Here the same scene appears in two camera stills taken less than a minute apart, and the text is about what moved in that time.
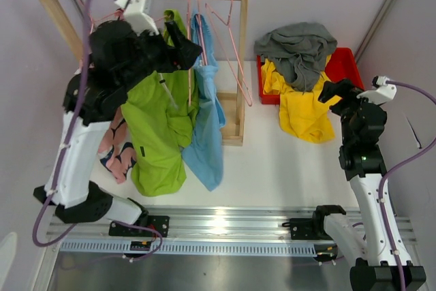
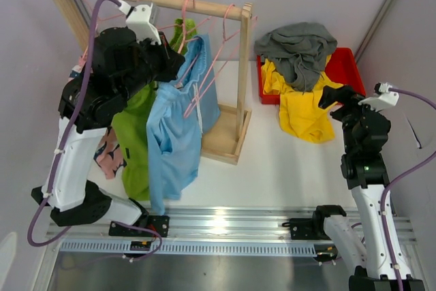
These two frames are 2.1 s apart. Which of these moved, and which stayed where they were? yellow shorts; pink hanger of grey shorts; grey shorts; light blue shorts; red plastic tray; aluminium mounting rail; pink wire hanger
Moved: light blue shorts; pink wire hanger; pink hanger of grey shorts
Stayed: aluminium mounting rail; yellow shorts; red plastic tray; grey shorts
